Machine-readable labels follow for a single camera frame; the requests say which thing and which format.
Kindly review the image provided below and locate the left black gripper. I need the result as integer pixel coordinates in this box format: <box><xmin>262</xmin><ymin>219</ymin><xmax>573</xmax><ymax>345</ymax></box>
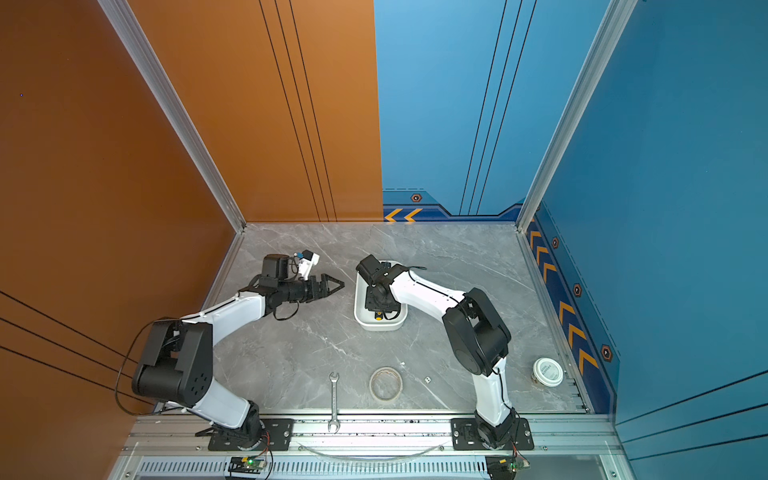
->
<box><xmin>279</xmin><ymin>275</ymin><xmax>344</xmax><ymax>305</ymax></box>

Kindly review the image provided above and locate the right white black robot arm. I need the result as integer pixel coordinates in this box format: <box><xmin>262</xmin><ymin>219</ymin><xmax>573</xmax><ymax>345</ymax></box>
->
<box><xmin>356</xmin><ymin>255</ymin><xmax>517</xmax><ymax>449</ymax></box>

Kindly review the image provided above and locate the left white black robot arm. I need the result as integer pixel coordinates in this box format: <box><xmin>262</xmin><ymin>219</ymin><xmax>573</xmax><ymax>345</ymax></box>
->
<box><xmin>132</xmin><ymin>250</ymin><xmax>345</xmax><ymax>451</ymax></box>

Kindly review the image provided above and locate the white plastic bin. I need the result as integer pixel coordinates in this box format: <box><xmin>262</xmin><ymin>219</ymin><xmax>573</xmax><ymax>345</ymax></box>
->
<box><xmin>353</xmin><ymin>260</ymin><xmax>408</xmax><ymax>332</ymax></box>

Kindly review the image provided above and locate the clear tape roll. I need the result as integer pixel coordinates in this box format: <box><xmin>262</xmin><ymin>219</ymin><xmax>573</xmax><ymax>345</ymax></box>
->
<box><xmin>369</xmin><ymin>366</ymin><xmax>403</xmax><ymax>403</ymax></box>

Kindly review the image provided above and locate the silver wrench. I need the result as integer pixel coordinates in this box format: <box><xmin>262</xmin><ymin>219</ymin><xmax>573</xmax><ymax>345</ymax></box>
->
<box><xmin>328</xmin><ymin>372</ymin><xmax>340</xmax><ymax>434</ymax></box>

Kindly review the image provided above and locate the left green circuit board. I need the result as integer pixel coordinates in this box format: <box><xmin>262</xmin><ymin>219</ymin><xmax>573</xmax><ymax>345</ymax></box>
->
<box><xmin>225</xmin><ymin>456</ymin><xmax>270</xmax><ymax>479</ymax></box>

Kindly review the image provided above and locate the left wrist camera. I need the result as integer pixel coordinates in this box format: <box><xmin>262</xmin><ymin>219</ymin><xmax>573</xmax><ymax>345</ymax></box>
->
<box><xmin>294</xmin><ymin>250</ymin><xmax>320</xmax><ymax>280</ymax></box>

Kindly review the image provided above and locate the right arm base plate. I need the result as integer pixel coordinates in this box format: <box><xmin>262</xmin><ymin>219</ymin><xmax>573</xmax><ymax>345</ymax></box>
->
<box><xmin>450</xmin><ymin>414</ymin><xmax>535</xmax><ymax>451</ymax></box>

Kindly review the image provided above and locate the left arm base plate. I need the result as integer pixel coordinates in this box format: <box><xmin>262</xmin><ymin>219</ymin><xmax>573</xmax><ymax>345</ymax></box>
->
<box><xmin>197</xmin><ymin>418</ymin><xmax>294</xmax><ymax>453</ymax></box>

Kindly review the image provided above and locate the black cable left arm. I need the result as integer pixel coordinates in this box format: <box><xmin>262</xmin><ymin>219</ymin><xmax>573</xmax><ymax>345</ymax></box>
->
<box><xmin>113</xmin><ymin>317</ymin><xmax>181</xmax><ymax>418</ymax></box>

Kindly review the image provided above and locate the aluminium front rail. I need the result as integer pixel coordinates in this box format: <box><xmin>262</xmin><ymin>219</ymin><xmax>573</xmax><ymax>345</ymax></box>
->
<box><xmin>109</xmin><ymin>410</ymin><xmax>634</xmax><ymax>479</ymax></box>

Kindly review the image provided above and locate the aluminium corner post left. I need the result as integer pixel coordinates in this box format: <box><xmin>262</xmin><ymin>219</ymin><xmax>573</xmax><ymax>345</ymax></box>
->
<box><xmin>98</xmin><ymin>0</ymin><xmax>247</xmax><ymax>234</ymax></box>

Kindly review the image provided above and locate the aluminium corner post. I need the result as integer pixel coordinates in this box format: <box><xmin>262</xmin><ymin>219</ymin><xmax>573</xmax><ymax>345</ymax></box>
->
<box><xmin>516</xmin><ymin>0</ymin><xmax>638</xmax><ymax>234</ymax></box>
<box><xmin>98</xmin><ymin>0</ymin><xmax>247</xmax><ymax>234</ymax></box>

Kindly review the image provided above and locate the aluminium corner post right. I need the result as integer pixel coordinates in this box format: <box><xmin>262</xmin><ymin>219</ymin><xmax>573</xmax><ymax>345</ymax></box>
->
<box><xmin>516</xmin><ymin>0</ymin><xmax>638</xmax><ymax>234</ymax></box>

